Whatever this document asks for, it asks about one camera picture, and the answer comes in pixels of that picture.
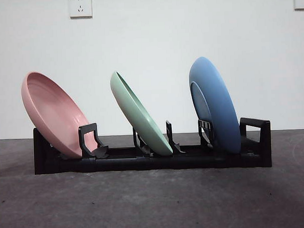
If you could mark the black plastic dish rack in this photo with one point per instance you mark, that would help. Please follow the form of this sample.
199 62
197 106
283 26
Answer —
168 163

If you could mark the pink round plate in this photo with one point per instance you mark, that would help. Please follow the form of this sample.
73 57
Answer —
54 110

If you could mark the green round plate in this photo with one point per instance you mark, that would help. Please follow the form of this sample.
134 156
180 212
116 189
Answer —
132 112

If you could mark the blue round plate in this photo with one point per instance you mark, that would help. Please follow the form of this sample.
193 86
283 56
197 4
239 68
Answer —
221 104

